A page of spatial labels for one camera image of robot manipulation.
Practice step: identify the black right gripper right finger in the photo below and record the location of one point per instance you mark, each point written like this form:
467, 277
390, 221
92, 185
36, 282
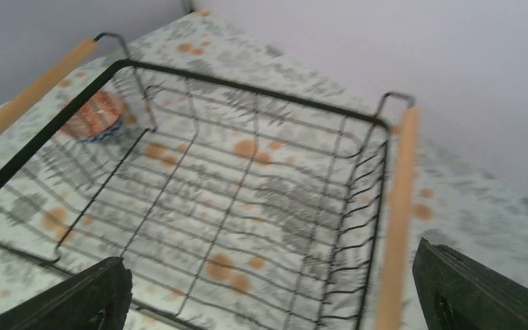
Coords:
457, 292

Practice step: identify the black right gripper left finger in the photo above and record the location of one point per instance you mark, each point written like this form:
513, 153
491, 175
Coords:
99, 297

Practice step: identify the black wire dish rack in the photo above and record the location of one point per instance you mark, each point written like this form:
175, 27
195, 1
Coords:
242, 192

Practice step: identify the floral patterned table mat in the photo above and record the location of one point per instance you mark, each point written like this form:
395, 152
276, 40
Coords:
451, 203

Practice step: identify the aluminium frame post left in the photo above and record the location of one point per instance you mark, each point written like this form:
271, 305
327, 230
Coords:
188, 6

